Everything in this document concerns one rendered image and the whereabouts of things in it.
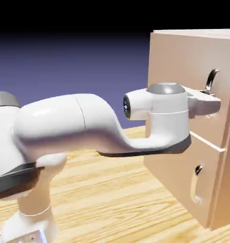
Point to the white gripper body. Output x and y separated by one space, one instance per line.
204 103

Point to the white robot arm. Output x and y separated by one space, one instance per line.
99 114

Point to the light wood cabinet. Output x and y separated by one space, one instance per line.
226 132

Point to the light wood cabinet door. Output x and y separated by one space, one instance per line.
175 62
175 170

